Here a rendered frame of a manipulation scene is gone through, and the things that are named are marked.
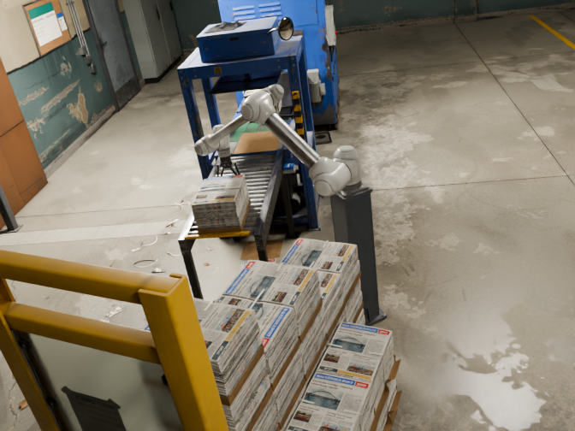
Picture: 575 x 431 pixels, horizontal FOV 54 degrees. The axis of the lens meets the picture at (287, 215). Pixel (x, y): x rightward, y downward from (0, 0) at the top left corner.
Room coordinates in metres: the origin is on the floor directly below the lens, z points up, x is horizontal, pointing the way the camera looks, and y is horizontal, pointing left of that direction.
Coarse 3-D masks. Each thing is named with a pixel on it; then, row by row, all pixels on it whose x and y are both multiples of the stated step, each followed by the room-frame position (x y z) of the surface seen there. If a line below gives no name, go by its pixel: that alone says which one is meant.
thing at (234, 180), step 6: (204, 180) 3.50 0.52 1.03; (210, 180) 3.47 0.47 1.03; (216, 180) 3.46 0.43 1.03; (222, 180) 3.44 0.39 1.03; (228, 180) 3.42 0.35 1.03; (234, 180) 3.41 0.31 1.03; (240, 180) 3.39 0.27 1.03; (204, 186) 3.40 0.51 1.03; (210, 186) 3.38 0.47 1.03; (216, 186) 3.37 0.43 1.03; (222, 186) 3.36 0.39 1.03; (240, 186) 3.33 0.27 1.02; (246, 186) 3.47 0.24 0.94; (246, 192) 3.44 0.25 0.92; (246, 198) 3.40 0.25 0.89; (246, 204) 3.37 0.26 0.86
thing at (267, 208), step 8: (280, 152) 4.32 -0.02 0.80; (280, 160) 4.16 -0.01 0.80; (272, 168) 4.02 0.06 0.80; (280, 168) 4.05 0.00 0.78; (272, 176) 3.88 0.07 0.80; (280, 176) 4.02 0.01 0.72; (272, 184) 3.75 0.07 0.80; (280, 184) 3.97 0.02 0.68; (272, 192) 3.62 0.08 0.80; (264, 200) 3.51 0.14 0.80; (272, 200) 3.57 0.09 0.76; (264, 208) 3.40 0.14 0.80; (272, 208) 3.53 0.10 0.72; (264, 216) 3.28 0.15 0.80; (272, 216) 3.48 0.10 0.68; (264, 224) 3.20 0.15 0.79; (256, 232) 3.10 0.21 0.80; (264, 232) 3.16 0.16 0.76; (256, 240) 3.07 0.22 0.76; (264, 240) 3.12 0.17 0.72; (264, 248) 3.08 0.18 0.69
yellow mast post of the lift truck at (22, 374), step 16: (0, 288) 1.49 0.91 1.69; (0, 320) 1.39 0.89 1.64; (0, 336) 1.41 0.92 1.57; (16, 336) 1.46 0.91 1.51; (16, 352) 1.39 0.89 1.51; (16, 368) 1.41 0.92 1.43; (32, 368) 1.46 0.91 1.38; (32, 384) 1.39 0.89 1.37; (32, 400) 1.41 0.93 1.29; (48, 416) 1.39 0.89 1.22
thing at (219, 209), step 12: (204, 192) 3.31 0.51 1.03; (216, 192) 3.28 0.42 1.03; (228, 192) 3.25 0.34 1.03; (192, 204) 3.17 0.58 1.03; (204, 204) 3.15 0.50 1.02; (216, 204) 3.14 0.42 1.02; (228, 204) 3.13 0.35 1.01; (240, 204) 3.23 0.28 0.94; (204, 216) 3.15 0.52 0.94; (216, 216) 3.14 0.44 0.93; (228, 216) 3.12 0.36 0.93; (240, 216) 3.16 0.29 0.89; (204, 228) 3.16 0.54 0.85
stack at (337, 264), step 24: (312, 240) 2.85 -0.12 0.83; (288, 264) 2.64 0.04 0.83; (312, 264) 2.61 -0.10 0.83; (336, 264) 2.57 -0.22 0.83; (336, 288) 2.41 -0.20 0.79; (336, 312) 2.37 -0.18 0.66; (360, 312) 2.69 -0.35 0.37; (312, 336) 2.08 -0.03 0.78; (312, 360) 2.06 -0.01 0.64; (288, 384) 1.83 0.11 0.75
